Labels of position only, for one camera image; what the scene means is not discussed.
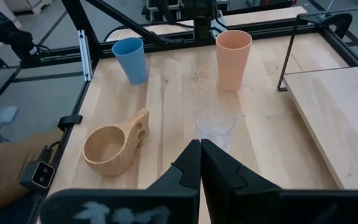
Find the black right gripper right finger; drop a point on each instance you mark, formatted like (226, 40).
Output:
(259, 205)

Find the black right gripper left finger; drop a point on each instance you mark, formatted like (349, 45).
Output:
(172, 205)

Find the wooden kuksa cup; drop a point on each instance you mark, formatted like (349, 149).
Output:
(104, 168)

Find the clear glass mug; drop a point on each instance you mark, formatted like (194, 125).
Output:
(214, 124)

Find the tall orange plastic cup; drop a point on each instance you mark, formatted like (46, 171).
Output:
(233, 62)

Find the blue plastic cup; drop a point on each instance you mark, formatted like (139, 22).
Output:
(130, 62)

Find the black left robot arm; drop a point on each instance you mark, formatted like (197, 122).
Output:
(202, 28)

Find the person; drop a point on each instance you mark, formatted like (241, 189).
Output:
(5, 168)

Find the black frame clip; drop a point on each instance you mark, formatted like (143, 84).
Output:
(70, 119)

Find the black depth camera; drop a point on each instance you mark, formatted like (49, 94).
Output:
(42, 174)

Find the black aluminium table frame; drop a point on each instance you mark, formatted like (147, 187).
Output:
(123, 46)

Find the silver aluminium bracket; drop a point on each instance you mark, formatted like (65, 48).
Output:
(84, 56)

